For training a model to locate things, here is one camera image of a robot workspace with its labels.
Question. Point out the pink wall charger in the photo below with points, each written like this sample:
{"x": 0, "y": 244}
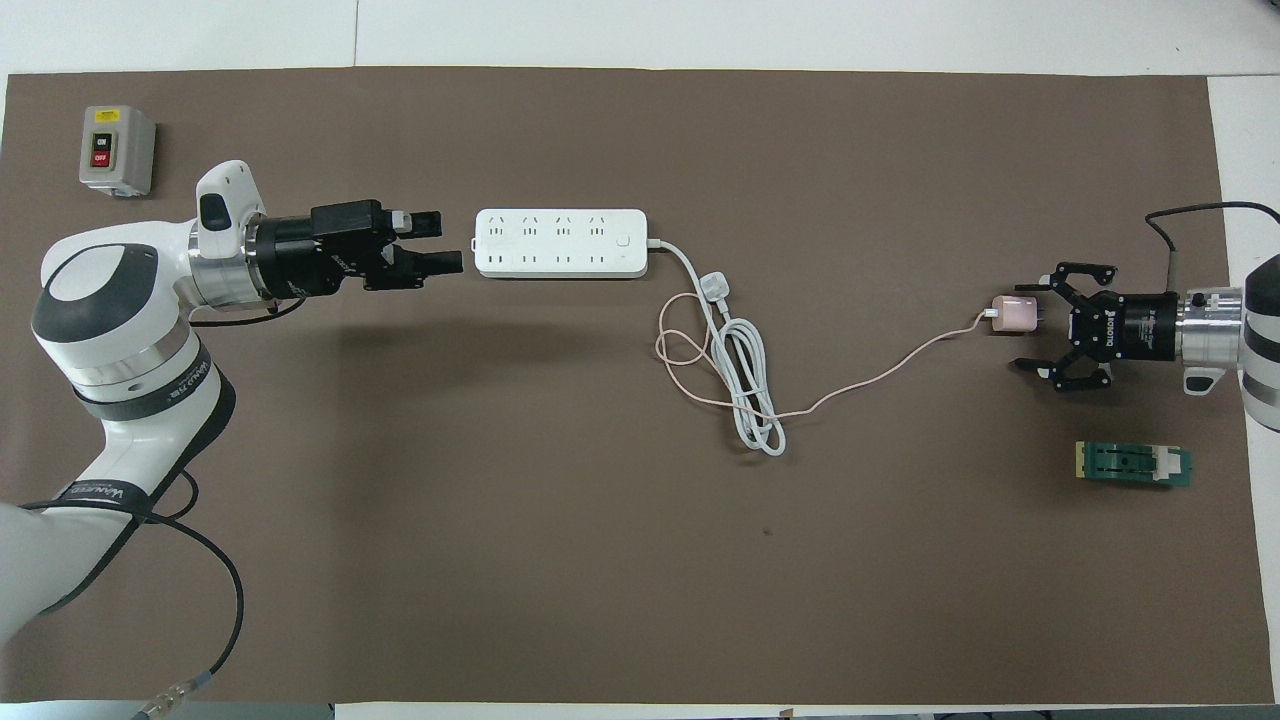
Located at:
{"x": 1012, "y": 315}

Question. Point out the grey on-off switch box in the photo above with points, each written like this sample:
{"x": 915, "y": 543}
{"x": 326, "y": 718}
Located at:
{"x": 115, "y": 150}

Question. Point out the brown paper table mat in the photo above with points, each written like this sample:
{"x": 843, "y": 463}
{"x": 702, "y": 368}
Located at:
{"x": 500, "y": 550}

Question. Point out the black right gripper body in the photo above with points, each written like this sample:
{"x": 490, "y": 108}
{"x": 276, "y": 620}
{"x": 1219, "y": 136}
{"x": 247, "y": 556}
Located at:
{"x": 1130, "y": 325}

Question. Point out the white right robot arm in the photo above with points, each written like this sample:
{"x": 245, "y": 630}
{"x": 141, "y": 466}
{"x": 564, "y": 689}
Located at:
{"x": 1215, "y": 325}

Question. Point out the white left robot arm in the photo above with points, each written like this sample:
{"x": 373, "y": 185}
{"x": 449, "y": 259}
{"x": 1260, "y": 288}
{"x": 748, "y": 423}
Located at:
{"x": 130, "y": 420}

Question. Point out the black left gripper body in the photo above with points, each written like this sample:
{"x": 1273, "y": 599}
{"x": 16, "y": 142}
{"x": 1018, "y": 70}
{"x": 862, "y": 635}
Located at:
{"x": 340, "y": 245}

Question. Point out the green knife switch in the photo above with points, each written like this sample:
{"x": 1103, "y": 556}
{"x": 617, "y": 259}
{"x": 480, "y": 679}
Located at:
{"x": 1120, "y": 465}

